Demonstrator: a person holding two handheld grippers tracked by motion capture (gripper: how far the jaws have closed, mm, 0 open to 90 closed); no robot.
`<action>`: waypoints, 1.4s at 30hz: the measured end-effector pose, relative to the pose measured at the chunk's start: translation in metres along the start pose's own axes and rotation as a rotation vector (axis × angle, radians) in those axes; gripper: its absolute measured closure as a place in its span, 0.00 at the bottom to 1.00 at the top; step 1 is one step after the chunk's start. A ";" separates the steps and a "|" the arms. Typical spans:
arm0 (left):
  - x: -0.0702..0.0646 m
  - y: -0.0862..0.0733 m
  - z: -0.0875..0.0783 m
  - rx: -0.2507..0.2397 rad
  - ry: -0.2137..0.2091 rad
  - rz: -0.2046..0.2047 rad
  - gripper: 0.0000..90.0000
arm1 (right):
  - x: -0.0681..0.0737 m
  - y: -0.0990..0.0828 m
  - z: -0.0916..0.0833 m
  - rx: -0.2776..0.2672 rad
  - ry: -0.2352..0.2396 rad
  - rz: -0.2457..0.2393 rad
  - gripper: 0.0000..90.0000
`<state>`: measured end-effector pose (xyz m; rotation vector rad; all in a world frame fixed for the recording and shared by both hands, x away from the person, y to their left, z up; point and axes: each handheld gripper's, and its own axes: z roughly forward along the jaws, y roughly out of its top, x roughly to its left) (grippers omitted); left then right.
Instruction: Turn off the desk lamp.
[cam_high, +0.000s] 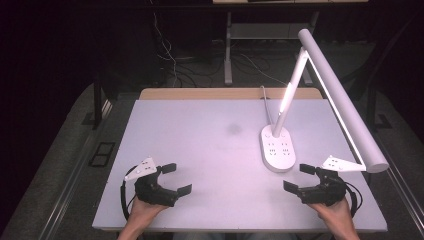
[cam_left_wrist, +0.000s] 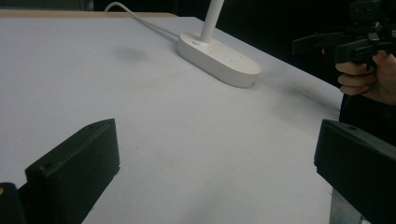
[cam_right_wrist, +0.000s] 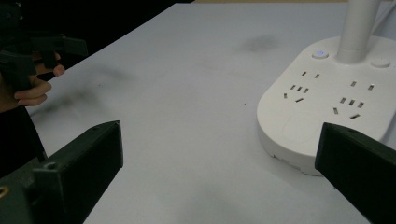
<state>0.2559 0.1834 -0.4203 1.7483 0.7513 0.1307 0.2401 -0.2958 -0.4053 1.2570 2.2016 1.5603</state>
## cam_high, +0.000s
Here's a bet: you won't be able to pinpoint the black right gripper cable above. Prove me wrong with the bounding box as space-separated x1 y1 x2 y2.
344 181 364 218

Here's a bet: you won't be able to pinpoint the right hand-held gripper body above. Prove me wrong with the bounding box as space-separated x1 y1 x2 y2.
299 155 368 207

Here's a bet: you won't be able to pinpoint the person's left hand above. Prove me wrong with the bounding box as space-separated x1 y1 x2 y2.
124 197 170 231

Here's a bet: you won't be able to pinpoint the grey metal desk frame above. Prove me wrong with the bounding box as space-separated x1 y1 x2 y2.
223 11 322 87

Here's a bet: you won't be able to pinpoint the white desk lamp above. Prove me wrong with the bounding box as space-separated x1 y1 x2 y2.
259 28 390 174

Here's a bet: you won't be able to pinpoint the thin white hanging cable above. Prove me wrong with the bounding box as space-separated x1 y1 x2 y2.
152 11 179 88

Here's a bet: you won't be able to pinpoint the metal floor rail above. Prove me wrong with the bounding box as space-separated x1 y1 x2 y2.
37 99 114 240
375 139 424 232

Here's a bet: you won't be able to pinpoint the person's right hand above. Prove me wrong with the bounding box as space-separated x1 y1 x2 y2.
307 199 356 232

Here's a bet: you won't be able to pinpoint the black floor cables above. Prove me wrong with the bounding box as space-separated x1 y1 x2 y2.
175 54 225 88

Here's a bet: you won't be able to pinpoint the white table mat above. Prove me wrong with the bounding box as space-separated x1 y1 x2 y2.
92 98 389 234

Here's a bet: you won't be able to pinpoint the white lamp cable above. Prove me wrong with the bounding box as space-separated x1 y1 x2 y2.
260 85 276 127

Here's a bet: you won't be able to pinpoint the black metal stand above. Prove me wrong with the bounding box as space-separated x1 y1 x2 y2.
81 75 112 130

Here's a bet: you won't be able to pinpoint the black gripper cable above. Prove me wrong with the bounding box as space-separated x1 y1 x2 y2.
344 181 364 218
120 165 138 222

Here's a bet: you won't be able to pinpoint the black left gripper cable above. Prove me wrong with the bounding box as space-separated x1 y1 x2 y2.
120 165 138 222

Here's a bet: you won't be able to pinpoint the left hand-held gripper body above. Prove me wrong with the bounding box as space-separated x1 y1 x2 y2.
124 157 178 207

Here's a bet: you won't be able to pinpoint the white floor cable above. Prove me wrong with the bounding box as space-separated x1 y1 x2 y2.
239 52 288 87

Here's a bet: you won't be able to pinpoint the black rectangular floor frame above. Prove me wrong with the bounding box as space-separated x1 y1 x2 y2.
88 141 116 168

